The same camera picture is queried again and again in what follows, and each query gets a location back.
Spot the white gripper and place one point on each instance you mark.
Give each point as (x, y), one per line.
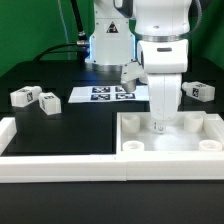
(164, 99)

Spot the white square tabletop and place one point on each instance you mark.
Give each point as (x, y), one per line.
(189, 134)

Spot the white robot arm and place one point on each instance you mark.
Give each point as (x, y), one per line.
(145, 40)

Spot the white sheet with fiducial tags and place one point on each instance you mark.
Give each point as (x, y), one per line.
(107, 94)

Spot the white L-shaped obstacle fence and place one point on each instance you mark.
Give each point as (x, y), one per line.
(112, 167)

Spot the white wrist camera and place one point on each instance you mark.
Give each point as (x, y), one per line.
(130, 73)

